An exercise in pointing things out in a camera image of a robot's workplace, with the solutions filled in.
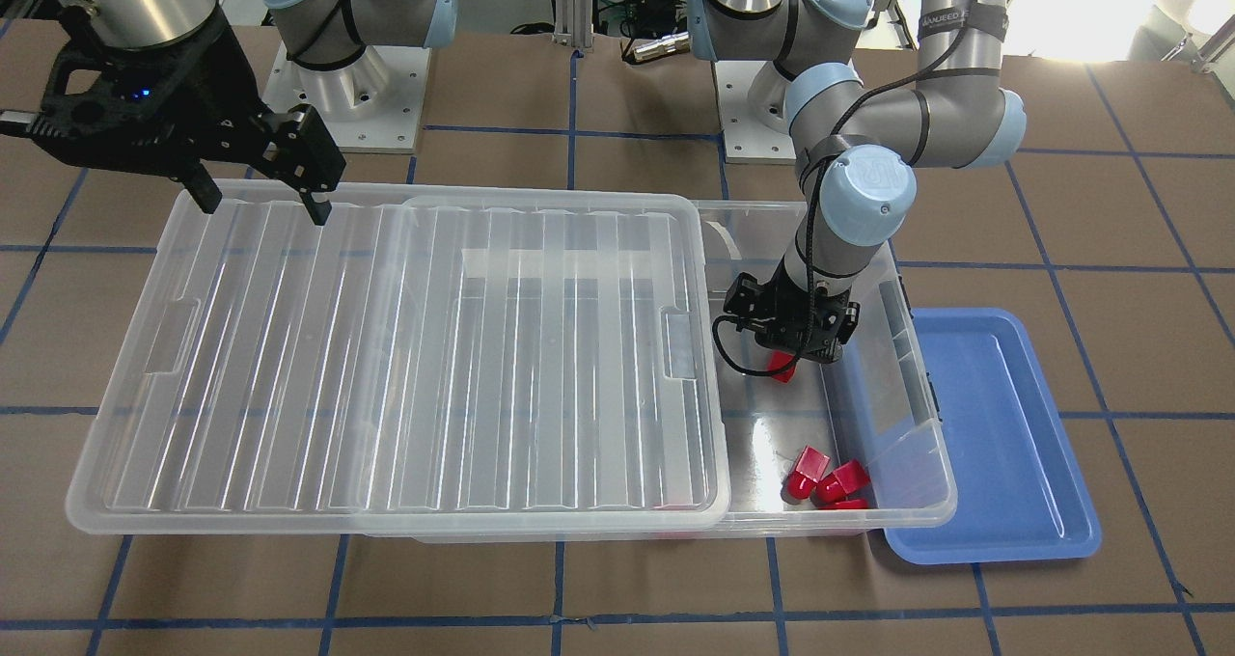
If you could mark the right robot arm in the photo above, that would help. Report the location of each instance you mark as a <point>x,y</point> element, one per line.
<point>135,24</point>

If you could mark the clear plastic storage box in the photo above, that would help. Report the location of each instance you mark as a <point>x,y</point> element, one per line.
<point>830,424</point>

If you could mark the clear plastic box lid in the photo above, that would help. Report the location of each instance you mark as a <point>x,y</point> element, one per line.
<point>242,395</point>

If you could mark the aluminium frame post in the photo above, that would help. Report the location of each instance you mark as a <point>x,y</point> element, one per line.
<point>573,24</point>

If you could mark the red block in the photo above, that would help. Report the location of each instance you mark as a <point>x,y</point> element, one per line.
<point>837,489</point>
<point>781,366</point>
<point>805,474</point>

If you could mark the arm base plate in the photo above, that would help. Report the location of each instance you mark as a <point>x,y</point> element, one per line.
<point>373,106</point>
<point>756,105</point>

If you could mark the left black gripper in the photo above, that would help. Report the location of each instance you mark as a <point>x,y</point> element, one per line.
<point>783,314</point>

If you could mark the blue plastic tray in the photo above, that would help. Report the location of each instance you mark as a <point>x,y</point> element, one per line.
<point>1021,493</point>

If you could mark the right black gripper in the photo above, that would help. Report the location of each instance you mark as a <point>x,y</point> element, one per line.
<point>214,85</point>

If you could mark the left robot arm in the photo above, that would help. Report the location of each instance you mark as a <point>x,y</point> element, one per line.
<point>857,147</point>

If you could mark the metal cylinder connector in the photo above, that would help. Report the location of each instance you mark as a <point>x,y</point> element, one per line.
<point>639,54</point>

